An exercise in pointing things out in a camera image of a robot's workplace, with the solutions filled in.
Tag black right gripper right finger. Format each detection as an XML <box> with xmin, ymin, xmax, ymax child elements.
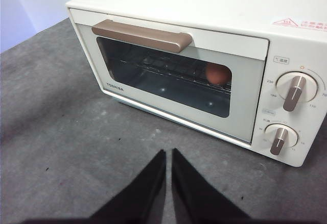
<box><xmin>169</xmin><ymin>147</ymin><xmax>256</xmax><ymax>224</ymax></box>

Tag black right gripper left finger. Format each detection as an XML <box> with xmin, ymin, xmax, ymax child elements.
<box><xmin>85</xmin><ymin>149</ymin><xmax>167</xmax><ymax>224</ymax></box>

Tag glass oven door with handle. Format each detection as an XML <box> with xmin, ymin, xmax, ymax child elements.
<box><xmin>68</xmin><ymin>8</ymin><xmax>271</xmax><ymax>144</ymax></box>

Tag brown egg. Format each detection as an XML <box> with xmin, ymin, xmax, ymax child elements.
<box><xmin>205</xmin><ymin>63</ymin><xmax>229</xmax><ymax>86</ymax></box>

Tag small cream oven knob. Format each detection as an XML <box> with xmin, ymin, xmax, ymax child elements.
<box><xmin>265</xmin><ymin>123</ymin><xmax>299</xmax><ymax>157</ymax></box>

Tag large cream oven knob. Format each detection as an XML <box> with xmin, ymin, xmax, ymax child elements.
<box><xmin>276</xmin><ymin>72</ymin><xmax>319</xmax><ymax>113</ymax></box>

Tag cream Toshiba toaster oven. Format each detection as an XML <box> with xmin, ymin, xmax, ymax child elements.
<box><xmin>65</xmin><ymin>0</ymin><xmax>327</xmax><ymax>168</ymax></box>

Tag red warning sticker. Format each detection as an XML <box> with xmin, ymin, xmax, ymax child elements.
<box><xmin>271</xmin><ymin>18</ymin><xmax>327</xmax><ymax>32</ymax></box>

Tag metal wire oven rack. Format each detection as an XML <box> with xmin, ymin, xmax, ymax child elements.
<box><xmin>119</xmin><ymin>59</ymin><xmax>232</xmax><ymax>92</ymax></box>

